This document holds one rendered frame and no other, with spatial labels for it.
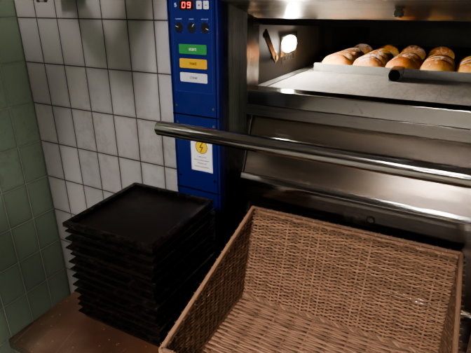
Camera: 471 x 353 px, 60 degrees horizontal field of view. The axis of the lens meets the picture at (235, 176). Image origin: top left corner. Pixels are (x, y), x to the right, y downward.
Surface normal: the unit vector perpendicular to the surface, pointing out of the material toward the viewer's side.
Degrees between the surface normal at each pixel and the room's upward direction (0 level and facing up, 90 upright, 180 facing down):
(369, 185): 70
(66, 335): 0
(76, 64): 90
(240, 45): 90
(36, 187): 90
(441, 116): 90
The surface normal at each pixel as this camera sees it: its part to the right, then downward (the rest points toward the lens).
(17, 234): 0.88, 0.18
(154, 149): -0.47, 0.34
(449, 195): -0.44, 0.00
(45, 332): 0.00, -0.92
